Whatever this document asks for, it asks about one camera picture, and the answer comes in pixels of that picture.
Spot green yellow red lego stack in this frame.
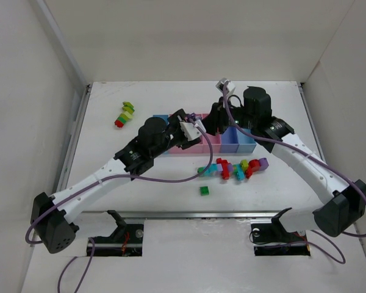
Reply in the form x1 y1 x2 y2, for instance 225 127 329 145
114 101 135 128

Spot purple rounded lego brick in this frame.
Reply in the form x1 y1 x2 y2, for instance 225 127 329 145
185 113 202 122

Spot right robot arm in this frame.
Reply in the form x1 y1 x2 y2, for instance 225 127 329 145
203 79 366 237

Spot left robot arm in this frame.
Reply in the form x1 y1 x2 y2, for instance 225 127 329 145
30 109 206 254

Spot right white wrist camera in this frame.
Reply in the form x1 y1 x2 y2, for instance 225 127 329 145
216 78 235 96

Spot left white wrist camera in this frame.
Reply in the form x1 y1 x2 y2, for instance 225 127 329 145
179 119 205 141

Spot left light blue bin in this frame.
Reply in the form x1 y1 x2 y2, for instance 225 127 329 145
150 115 170 154

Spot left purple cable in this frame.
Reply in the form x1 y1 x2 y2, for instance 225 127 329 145
24 113 214 293

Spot large pink bin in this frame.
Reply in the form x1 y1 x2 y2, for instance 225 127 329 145
169 117 206 154

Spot aluminium rail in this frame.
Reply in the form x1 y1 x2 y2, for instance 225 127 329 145
79 211 281 221

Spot purple blue bin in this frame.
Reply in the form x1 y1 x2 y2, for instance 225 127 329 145
220 126 239 154

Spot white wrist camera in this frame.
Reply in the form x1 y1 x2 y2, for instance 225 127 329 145
179 119 205 141
216 78 235 96

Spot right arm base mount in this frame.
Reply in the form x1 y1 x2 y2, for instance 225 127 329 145
249 208 310 256

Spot multicolour lego chain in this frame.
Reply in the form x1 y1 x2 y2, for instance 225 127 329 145
196 157 269 184

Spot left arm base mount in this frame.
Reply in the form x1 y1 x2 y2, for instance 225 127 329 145
82 210 145 257

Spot small green lego brick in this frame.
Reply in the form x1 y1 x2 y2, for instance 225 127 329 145
199 186 210 196

